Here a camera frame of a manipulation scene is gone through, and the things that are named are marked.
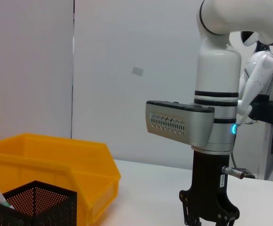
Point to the black robot mount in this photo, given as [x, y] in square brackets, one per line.
[268, 110]

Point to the black mesh pen holder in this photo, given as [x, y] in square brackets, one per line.
[44, 207]

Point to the grey wall sticker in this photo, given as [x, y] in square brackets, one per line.
[138, 71]

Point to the yellow plastic bin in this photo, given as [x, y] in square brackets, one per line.
[13, 160]

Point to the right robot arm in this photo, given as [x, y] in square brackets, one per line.
[216, 77]

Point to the white humanoid robot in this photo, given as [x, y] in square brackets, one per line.
[258, 70]

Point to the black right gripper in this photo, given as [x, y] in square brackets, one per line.
[209, 183]

